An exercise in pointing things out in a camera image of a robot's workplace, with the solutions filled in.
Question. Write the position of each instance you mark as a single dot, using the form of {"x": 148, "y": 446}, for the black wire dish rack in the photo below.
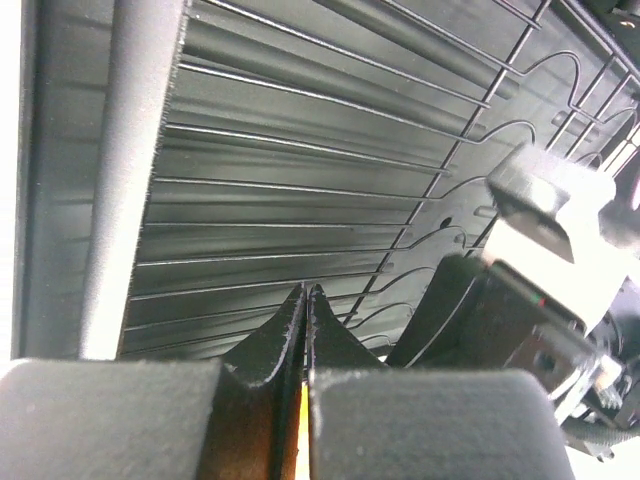
{"x": 340, "y": 143}

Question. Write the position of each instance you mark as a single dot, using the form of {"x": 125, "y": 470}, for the black drip tray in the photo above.
{"x": 93, "y": 79}

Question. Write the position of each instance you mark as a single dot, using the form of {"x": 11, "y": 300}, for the orange bowl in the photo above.
{"x": 302, "y": 467}

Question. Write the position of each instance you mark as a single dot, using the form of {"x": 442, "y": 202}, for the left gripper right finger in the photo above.
{"x": 369, "y": 421}

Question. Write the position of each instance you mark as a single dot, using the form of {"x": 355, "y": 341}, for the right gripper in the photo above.
{"x": 490, "y": 320}

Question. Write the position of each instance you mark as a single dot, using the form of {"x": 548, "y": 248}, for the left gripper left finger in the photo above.
{"x": 233, "y": 417}

